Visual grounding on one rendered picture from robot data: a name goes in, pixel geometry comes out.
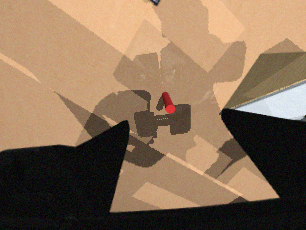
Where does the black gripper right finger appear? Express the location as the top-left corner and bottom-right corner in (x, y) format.
(221, 108), (306, 198)

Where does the red peg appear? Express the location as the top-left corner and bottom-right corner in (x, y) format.
(162, 92), (175, 114)

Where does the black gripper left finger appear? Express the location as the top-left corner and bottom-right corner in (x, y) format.
(0, 120), (130, 213)

